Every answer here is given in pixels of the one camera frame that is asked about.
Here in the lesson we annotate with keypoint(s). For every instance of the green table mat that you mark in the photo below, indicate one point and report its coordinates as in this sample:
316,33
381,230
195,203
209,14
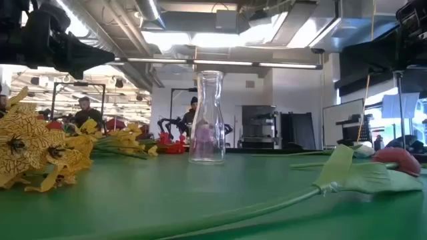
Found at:
200,200

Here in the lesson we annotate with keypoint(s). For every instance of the red artificial tulip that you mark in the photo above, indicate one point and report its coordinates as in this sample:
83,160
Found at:
397,160

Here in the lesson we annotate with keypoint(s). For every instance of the black tripod light stand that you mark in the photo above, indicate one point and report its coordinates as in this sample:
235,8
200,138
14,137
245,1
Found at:
400,106

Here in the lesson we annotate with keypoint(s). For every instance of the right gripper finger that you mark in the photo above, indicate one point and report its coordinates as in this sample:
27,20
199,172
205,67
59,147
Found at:
377,53

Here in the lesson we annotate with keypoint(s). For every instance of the long LED light bar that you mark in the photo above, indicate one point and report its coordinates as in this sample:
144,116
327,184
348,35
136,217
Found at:
220,62

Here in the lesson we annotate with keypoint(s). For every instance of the red artificial flower bunch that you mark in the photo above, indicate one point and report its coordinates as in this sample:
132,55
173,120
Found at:
171,146

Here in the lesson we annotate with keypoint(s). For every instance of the silver rectangular ceiling duct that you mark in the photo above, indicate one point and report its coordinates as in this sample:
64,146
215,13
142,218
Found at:
320,26

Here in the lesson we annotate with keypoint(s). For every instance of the yellow artificial flower bunch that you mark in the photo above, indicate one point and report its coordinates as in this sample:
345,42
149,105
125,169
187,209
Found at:
128,141
26,140

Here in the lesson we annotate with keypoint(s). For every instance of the clear glass bottle vase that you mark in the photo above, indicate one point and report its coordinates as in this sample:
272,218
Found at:
207,100

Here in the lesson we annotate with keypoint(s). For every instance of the background black robot arm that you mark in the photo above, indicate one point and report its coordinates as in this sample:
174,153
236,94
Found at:
168,123

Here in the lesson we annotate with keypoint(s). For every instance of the round silver ceiling duct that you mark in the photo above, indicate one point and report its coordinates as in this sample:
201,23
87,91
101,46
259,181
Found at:
150,11

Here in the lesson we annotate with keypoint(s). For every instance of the black upright panel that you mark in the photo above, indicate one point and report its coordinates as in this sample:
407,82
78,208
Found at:
298,131

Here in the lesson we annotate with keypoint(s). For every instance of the white reflector panel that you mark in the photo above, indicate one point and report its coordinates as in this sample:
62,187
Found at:
400,105

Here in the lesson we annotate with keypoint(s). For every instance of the black cabinet appliance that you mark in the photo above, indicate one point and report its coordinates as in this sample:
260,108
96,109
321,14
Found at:
258,126

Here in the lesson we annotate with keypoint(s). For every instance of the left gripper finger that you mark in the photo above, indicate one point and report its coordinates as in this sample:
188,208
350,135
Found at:
86,56

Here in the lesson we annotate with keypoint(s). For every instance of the black equipment cart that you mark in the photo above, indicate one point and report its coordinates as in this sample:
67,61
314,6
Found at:
350,130

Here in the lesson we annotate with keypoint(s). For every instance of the whiteboard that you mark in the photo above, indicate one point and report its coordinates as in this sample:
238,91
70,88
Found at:
340,120

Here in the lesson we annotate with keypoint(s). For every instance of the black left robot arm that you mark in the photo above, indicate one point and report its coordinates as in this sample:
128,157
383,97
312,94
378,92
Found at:
10,46

